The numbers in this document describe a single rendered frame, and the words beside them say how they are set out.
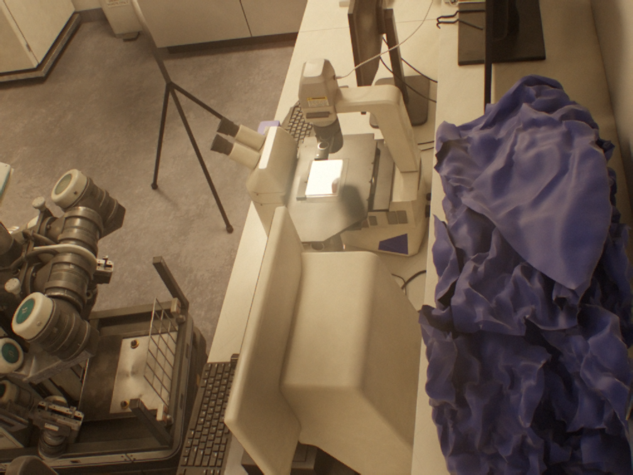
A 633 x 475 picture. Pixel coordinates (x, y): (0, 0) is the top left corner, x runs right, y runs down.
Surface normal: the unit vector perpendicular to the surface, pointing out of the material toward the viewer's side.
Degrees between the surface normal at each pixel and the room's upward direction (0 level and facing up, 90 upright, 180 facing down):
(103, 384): 0
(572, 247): 14
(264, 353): 57
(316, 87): 80
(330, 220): 0
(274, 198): 90
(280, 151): 62
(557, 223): 30
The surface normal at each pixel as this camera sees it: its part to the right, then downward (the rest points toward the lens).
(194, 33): -0.15, 0.76
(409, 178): -0.26, -0.19
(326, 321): -0.22, -0.65
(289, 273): 0.64, -0.42
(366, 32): 0.88, 0.26
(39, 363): -0.58, -0.54
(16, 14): 0.96, -0.03
